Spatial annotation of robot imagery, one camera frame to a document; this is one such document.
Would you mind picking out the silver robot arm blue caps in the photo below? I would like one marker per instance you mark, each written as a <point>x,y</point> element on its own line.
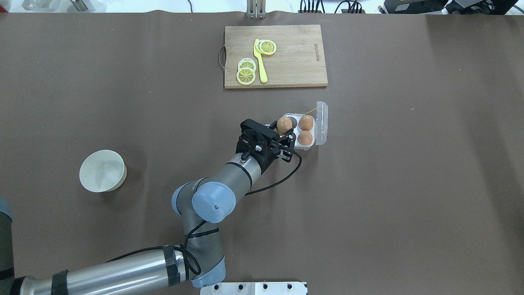
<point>201,204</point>

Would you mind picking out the wooden cutting board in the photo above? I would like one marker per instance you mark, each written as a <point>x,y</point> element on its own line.
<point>299,60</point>

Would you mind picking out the white bowl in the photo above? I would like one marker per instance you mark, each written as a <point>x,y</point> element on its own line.
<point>103,171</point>

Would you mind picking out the yellow lemon slice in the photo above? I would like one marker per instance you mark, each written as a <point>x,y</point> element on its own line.
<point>266,47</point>
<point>246,76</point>
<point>247,63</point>

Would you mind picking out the yellow plastic knife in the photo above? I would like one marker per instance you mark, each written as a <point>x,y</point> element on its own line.
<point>261,69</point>

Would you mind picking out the aluminium frame post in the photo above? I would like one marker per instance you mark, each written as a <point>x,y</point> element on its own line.
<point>256,9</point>

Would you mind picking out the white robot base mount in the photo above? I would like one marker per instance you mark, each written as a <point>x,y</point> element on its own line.
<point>257,288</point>

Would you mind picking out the clear plastic egg box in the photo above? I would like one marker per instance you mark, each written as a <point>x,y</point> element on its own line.
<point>320,130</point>

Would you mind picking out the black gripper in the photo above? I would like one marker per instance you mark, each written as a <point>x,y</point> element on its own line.
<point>269,159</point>

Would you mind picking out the brown egg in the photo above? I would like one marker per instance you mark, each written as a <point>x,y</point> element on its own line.
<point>305,138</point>
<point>306,122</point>
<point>284,124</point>

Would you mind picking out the brown egg in box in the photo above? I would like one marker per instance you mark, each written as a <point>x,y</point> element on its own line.
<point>305,138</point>
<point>306,122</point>

